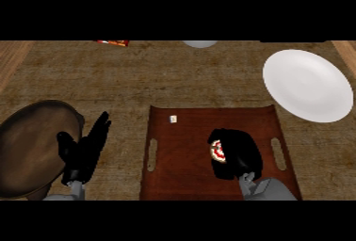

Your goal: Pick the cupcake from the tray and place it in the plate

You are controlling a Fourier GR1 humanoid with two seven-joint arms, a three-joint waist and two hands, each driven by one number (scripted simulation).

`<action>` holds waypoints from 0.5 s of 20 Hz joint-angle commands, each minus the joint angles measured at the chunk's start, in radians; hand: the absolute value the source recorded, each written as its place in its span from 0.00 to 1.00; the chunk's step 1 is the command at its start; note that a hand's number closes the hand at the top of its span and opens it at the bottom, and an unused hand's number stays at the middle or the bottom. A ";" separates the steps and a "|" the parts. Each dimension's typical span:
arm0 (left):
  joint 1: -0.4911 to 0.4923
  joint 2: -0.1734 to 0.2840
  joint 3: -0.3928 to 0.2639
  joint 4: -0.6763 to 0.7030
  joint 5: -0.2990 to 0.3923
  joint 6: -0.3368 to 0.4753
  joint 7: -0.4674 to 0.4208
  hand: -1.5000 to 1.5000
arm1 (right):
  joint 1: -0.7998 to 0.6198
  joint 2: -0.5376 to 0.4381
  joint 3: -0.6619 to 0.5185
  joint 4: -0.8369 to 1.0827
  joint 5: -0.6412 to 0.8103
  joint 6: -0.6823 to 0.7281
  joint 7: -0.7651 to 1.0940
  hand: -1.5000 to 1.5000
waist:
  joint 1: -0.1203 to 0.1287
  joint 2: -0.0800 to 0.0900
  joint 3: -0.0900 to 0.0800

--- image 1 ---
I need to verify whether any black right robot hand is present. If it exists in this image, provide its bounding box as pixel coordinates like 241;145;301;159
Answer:
205;127;264;181

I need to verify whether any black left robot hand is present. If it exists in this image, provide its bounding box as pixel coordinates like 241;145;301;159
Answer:
56;110;112;186

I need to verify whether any red and white cupcake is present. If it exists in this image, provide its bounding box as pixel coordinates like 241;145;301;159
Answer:
208;139;228;164

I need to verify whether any brown wooden tray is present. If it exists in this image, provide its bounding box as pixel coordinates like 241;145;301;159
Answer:
139;104;303;201

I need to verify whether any white oval plate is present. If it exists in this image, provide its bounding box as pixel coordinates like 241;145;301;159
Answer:
262;49;355;123

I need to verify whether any round brown wooden bowl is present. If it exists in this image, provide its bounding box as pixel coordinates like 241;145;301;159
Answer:
0;99;86;201

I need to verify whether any red and orange packet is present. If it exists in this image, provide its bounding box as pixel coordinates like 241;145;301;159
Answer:
95;40;130;47

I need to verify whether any pale grey round object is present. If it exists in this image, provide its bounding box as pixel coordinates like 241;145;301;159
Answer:
180;40;220;49

